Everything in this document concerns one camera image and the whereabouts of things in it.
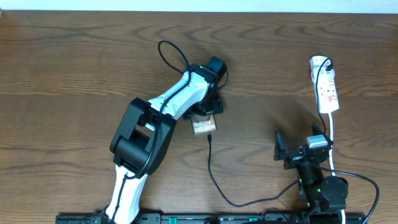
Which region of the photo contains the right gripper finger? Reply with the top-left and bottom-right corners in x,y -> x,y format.
311,123 -> 333,145
274,129 -> 286,156

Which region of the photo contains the Galaxy smartphone with bronze screen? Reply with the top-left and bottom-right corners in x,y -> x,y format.
190,114 -> 217,136

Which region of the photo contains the black USB charging cable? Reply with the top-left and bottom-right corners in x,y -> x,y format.
206,57 -> 334,208

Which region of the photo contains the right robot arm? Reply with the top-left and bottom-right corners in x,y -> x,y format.
274,124 -> 348,223

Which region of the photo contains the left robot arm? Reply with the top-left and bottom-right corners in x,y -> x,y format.
101,57 -> 228,223

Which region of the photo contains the black USB charger plug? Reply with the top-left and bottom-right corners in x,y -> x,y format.
326,62 -> 333,71

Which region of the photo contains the white power strip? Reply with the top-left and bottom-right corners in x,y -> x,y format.
310,55 -> 339,114

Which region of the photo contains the white power strip cord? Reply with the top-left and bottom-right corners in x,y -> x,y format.
327,112 -> 346,224

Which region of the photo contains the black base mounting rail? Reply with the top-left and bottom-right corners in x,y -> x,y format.
55,212 -> 368,224

